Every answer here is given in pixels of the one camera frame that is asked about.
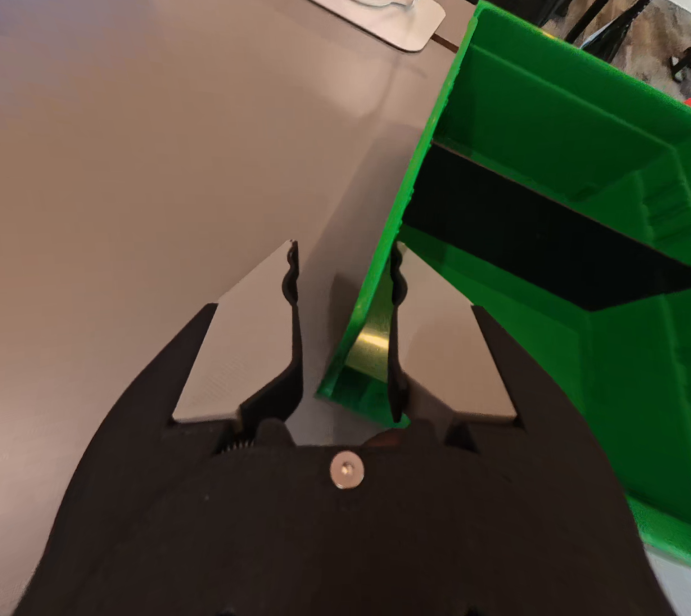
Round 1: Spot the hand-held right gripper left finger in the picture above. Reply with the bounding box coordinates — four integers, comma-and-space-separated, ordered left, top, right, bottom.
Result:
172, 239, 304, 433

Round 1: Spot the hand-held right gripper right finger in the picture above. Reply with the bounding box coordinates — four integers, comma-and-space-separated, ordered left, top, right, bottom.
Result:
387, 241, 519, 436

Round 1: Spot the green plastic bin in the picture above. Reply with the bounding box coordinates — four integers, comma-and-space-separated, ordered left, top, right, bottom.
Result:
315, 0, 691, 565

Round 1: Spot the black bin divider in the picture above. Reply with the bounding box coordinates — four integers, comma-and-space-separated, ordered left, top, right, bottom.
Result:
402, 142, 691, 312

